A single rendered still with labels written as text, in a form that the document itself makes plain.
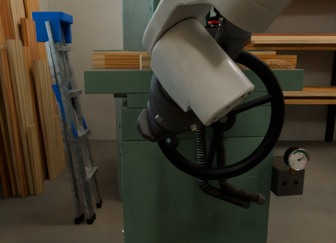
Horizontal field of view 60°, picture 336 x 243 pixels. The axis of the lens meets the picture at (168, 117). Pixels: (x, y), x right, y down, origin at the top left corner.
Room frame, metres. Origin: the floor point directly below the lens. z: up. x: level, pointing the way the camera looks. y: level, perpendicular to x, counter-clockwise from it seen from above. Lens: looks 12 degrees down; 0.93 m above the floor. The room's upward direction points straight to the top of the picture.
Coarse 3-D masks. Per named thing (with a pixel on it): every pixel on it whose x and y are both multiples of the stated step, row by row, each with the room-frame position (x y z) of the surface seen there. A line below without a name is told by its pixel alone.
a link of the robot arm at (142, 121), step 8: (152, 104) 0.38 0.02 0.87; (144, 112) 0.47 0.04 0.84; (152, 112) 0.40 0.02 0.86; (144, 120) 0.46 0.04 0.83; (152, 120) 0.43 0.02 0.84; (160, 120) 0.38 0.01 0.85; (168, 120) 0.37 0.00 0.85; (200, 120) 0.38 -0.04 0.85; (144, 128) 0.46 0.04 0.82; (152, 128) 0.45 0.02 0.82; (160, 128) 0.42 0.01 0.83; (168, 128) 0.40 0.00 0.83; (176, 128) 0.39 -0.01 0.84; (184, 128) 0.39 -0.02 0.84; (192, 128) 0.38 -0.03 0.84; (144, 136) 0.46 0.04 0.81; (152, 136) 0.45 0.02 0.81; (160, 136) 0.45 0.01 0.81; (168, 136) 0.47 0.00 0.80
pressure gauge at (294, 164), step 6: (288, 150) 0.77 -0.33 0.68; (294, 150) 0.75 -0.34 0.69; (300, 150) 0.75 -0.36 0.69; (288, 156) 0.75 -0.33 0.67; (294, 156) 0.75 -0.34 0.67; (300, 156) 0.75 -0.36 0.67; (306, 156) 0.75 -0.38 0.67; (288, 162) 0.75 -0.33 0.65; (294, 162) 0.75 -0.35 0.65; (300, 162) 0.75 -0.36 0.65; (306, 162) 0.75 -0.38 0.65; (294, 168) 0.75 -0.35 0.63; (300, 168) 0.75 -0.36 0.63
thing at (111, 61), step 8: (112, 56) 0.91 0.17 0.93; (120, 56) 0.91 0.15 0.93; (128, 56) 0.92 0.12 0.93; (136, 56) 0.92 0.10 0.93; (264, 56) 0.97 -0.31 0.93; (272, 56) 0.97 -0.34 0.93; (280, 56) 0.97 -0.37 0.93; (288, 56) 0.98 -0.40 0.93; (296, 56) 0.98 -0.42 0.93; (112, 64) 0.91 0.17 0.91; (120, 64) 0.91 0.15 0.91; (128, 64) 0.92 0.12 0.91; (136, 64) 0.92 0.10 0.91
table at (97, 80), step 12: (84, 72) 0.75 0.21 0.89; (96, 72) 0.75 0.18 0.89; (108, 72) 0.76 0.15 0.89; (120, 72) 0.76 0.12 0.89; (132, 72) 0.76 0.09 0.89; (144, 72) 0.77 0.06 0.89; (252, 72) 0.80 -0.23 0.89; (276, 72) 0.81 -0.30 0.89; (288, 72) 0.81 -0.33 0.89; (300, 72) 0.82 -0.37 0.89; (84, 84) 0.75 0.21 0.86; (96, 84) 0.75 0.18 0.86; (108, 84) 0.76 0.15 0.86; (120, 84) 0.76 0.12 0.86; (132, 84) 0.76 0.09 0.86; (144, 84) 0.77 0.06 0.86; (288, 84) 0.81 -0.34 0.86; (300, 84) 0.82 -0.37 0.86
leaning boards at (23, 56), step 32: (0, 0) 2.13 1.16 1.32; (32, 0) 2.56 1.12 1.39; (0, 32) 2.00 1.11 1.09; (32, 32) 2.34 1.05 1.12; (0, 64) 1.86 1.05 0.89; (32, 64) 2.11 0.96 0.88; (0, 96) 1.88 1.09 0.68; (32, 96) 2.11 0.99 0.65; (0, 128) 1.88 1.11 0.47; (32, 128) 1.89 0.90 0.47; (0, 160) 1.82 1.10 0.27; (32, 160) 1.86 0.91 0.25; (64, 160) 2.37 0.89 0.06; (32, 192) 1.87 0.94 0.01
